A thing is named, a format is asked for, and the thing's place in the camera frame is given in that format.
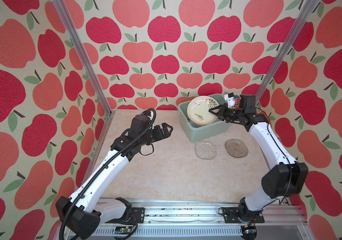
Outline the beige bamboo pattern plate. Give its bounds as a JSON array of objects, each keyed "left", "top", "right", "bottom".
[{"left": 187, "top": 96, "right": 219, "bottom": 126}]

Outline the mint green plastic bin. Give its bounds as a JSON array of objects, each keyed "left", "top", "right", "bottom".
[{"left": 178, "top": 100, "right": 230, "bottom": 143}]

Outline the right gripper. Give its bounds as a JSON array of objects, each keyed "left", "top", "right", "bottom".
[{"left": 209, "top": 102, "right": 245, "bottom": 123}]

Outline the grey glass plate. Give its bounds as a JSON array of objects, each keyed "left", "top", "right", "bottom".
[{"left": 225, "top": 139, "right": 249, "bottom": 158}]

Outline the black corrugated cable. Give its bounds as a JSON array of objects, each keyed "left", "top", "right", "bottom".
[{"left": 58, "top": 107, "right": 157, "bottom": 240}]

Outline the right aluminium frame post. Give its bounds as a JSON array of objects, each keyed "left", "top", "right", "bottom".
[{"left": 255, "top": 0, "right": 320, "bottom": 102}]

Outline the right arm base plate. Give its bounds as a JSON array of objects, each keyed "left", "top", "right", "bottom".
[{"left": 218, "top": 207, "right": 265, "bottom": 224}]

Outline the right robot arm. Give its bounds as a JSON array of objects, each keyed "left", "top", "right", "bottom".
[{"left": 209, "top": 94, "right": 309, "bottom": 223}]

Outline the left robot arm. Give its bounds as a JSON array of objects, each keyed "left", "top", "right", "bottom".
[{"left": 55, "top": 109, "right": 173, "bottom": 240}]

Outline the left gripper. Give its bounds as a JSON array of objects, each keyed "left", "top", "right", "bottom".
[{"left": 140, "top": 122, "right": 174, "bottom": 146}]

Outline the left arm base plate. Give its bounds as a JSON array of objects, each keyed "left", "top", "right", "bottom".
[{"left": 110, "top": 206, "right": 146, "bottom": 225}]

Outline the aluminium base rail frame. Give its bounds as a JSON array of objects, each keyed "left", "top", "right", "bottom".
[{"left": 65, "top": 198, "right": 315, "bottom": 240}]

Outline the clear glass plate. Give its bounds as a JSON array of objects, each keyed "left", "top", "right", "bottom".
[{"left": 195, "top": 141, "right": 217, "bottom": 160}]

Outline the aluminium frame post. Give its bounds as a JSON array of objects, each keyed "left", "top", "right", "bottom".
[
  {"left": 255, "top": 0, "right": 320, "bottom": 102},
  {"left": 53, "top": 0, "right": 113, "bottom": 118}
]

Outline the left aluminium frame post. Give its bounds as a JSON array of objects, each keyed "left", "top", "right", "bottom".
[{"left": 53, "top": 0, "right": 113, "bottom": 118}]

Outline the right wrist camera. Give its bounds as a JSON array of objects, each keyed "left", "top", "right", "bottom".
[{"left": 224, "top": 93, "right": 239, "bottom": 109}]

